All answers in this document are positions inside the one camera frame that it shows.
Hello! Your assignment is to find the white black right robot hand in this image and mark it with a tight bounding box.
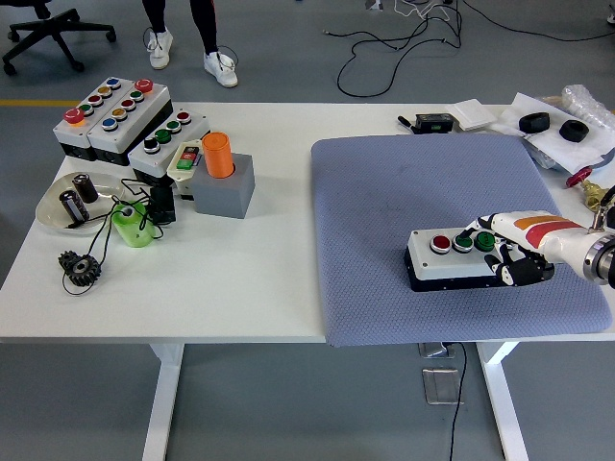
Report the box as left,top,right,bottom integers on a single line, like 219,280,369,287
454,209,591,288

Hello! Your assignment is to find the white four-button control box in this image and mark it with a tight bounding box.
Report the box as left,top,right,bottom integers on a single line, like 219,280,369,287
403,228,511,293

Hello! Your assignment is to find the five-button box with red stop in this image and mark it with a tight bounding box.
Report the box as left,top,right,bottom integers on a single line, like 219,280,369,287
86,78,174,168

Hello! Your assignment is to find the five-button box with orange-ringed stop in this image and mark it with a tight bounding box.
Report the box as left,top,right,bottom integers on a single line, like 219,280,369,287
52,76,134,162

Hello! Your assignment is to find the clear plastic bag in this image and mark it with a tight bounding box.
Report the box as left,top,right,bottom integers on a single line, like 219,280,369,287
521,133,568,174

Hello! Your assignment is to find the white paper sheet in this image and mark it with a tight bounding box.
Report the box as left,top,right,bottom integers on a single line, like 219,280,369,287
489,91,615,177

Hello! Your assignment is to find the bubble wrap roll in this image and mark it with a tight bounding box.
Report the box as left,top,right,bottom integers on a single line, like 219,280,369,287
560,84,615,133

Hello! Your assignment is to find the black device green label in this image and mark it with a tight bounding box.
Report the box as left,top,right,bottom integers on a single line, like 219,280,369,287
414,112,454,135

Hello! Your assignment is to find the metal floor outlet box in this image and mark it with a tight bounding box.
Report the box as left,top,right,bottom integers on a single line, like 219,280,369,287
417,341,456,359

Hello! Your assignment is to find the grey-blue textured mat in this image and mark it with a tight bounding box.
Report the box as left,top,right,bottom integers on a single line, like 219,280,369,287
310,133,612,348

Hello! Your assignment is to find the white table leg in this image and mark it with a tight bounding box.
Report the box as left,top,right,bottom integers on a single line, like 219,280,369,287
475,340,529,461
141,343,186,461

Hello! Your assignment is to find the metal floor outlet plate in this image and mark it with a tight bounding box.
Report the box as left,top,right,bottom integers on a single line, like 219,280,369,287
421,367,466,406

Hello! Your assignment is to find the grey block with hole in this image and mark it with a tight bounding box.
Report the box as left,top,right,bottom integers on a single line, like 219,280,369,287
190,153,256,220

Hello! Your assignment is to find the orange cylinder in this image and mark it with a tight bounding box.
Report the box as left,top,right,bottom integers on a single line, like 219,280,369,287
201,132,235,181

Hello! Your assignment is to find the small black adapter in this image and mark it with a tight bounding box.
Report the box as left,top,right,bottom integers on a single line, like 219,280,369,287
149,184,178,226

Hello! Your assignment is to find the person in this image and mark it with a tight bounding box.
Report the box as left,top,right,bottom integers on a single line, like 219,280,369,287
141,0,240,88

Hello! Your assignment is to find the green plastic cylinder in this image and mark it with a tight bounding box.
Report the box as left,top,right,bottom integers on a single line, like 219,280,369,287
111,200,156,249

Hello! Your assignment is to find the white control box black knob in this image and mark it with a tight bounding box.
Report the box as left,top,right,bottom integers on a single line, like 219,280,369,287
128,109,212,186

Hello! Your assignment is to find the brown capacitor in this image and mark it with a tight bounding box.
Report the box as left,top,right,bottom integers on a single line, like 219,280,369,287
71,173,100,204

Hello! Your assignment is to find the black grey capacitor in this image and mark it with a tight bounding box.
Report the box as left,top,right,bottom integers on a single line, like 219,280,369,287
58,189,91,227

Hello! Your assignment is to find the black bevel gear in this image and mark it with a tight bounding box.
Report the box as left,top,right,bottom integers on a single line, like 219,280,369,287
58,250,104,289

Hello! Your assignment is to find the clear shallow bowl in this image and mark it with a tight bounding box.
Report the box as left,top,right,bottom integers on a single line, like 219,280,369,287
36,171,127,236

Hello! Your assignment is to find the black office chair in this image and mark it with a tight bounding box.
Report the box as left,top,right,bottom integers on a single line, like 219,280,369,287
2,0,118,77

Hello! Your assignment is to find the brass valve red handle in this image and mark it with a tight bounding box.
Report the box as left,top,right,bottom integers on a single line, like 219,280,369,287
565,166,610,212

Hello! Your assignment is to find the black rubber ring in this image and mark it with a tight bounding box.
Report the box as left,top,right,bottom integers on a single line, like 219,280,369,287
518,111,553,134
558,119,590,143

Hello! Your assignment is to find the white flat switch plate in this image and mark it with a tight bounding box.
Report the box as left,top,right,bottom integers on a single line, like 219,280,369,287
446,98,499,132

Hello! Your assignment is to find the black power cable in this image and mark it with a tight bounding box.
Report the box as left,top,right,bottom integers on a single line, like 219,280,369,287
446,341,470,461

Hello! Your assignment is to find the long black floor cable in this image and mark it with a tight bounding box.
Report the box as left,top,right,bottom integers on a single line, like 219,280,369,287
460,0,615,42

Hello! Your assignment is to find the white floor cable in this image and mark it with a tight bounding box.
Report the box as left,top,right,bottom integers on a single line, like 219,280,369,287
393,0,453,23

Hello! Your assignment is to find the cream red-green switch box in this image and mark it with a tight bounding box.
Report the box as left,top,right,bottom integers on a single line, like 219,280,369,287
166,138,206,203

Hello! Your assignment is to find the thin black wire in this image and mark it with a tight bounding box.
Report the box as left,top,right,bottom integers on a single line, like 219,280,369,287
61,177,167,296

